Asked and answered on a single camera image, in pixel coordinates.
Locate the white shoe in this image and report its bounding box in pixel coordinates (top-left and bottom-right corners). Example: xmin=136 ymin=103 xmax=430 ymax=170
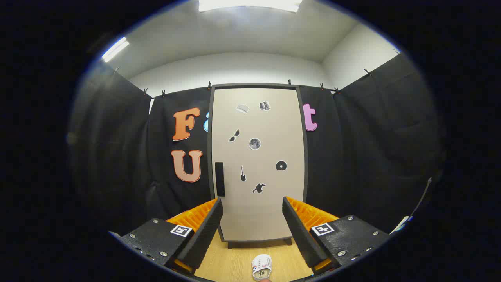
xmin=251 ymin=254 xmax=273 ymax=281

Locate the narrow ceiling light strip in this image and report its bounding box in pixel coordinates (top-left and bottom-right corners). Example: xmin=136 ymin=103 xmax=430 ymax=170
xmin=102 ymin=37 xmax=130 ymax=63

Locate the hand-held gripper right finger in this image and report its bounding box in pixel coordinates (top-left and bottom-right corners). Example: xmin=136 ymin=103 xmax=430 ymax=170
xmin=282 ymin=196 xmax=392 ymax=275

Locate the white and green item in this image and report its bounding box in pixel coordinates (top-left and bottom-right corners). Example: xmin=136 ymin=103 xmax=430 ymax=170
xmin=389 ymin=215 xmax=413 ymax=235

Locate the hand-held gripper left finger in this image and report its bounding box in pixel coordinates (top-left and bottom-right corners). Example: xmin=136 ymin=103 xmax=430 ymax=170
xmin=119 ymin=198 xmax=224 ymax=275

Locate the grey shoe cabinet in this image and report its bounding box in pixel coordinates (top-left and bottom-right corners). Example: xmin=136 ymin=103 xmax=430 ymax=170
xmin=207 ymin=83 xmax=308 ymax=249

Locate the beige shoe cabinet door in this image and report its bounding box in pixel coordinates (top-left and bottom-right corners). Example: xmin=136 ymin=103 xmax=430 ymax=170
xmin=211 ymin=88 xmax=305 ymax=241

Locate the black backdrop cloth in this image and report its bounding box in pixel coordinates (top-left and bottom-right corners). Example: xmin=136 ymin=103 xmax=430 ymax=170
xmin=68 ymin=51 xmax=447 ymax=235

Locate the wide ceiling light panel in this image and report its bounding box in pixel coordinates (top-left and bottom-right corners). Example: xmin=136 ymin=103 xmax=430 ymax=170
xmin=198 ymin=0 xmax=303 ymax=13

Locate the black door handle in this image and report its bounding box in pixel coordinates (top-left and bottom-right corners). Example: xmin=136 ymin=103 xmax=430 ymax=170
xmin=215 ymin=162 xmax=226 ymax=197

